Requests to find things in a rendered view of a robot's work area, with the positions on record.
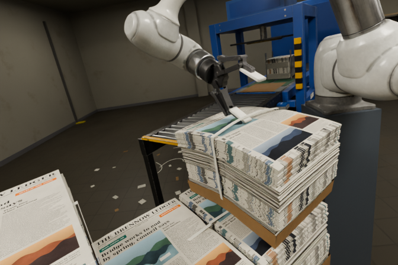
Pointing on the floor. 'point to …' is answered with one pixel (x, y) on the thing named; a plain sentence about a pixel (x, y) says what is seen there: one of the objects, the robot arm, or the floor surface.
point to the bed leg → (153, 179)
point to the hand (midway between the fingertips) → (252, 100)
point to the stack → (209, 238)
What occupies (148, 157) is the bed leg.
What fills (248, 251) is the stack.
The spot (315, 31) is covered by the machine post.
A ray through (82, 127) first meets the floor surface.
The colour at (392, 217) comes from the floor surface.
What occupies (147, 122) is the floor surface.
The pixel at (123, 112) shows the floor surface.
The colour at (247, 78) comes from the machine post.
